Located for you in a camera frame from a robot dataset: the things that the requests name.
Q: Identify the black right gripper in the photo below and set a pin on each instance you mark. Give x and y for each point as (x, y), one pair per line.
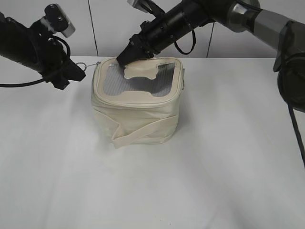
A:
(153, 38)

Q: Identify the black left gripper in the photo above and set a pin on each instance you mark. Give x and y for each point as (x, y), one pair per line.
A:
(53, 55)

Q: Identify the cream zippered bag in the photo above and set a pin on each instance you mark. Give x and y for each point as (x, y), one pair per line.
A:
(138, 103)

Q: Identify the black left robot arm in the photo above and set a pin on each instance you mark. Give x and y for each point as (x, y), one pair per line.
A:
(17, 43)

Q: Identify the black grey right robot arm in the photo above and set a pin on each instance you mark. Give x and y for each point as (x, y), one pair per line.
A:
(283, 34)

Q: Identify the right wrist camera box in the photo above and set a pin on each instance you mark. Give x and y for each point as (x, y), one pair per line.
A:
(142, 5)

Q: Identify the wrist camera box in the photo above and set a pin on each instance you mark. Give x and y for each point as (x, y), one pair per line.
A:
(56, 20)
(142, 5)

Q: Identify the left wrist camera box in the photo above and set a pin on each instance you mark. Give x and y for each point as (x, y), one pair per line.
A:
(56, 20)

